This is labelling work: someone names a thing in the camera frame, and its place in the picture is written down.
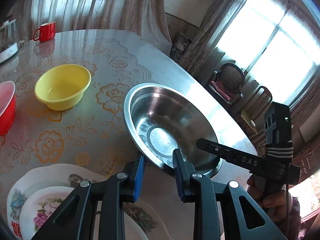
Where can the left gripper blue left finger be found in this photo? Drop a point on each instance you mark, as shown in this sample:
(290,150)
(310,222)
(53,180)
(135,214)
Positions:
(138,174)

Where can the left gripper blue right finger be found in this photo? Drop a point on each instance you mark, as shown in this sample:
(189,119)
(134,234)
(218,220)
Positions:
(182,176)

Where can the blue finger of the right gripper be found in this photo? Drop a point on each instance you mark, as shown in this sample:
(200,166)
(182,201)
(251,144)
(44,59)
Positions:
(231,155)

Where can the stainless steel bowl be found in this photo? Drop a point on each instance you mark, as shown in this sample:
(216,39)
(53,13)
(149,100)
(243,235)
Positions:
(160,120)

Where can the white plate with pink roses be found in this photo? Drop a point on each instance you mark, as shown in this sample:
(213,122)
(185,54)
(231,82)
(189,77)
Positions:
(41,204)

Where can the white plate red characters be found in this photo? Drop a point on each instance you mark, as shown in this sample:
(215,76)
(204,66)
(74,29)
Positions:
(71,175)

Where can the yellow plastic bowl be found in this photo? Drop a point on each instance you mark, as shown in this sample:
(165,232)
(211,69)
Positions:
(62,87)

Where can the red plastic bowl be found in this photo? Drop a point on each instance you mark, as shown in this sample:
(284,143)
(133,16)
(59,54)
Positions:
(8,106)

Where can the right hand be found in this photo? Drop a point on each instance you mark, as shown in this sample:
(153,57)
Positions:
(289,226)

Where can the dark chair pink cushion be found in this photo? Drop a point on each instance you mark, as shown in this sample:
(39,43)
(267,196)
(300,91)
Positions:
(225,83)

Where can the side window curtain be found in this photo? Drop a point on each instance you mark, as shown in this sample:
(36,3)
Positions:
(215,22)

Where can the grey window curtain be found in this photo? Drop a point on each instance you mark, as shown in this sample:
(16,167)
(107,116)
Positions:
(145,18)

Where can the red mug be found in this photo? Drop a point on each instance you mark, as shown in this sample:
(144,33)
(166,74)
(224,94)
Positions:
(46,31)

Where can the white glass electric kettle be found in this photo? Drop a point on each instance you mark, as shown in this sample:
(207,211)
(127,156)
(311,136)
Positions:
(8,42)

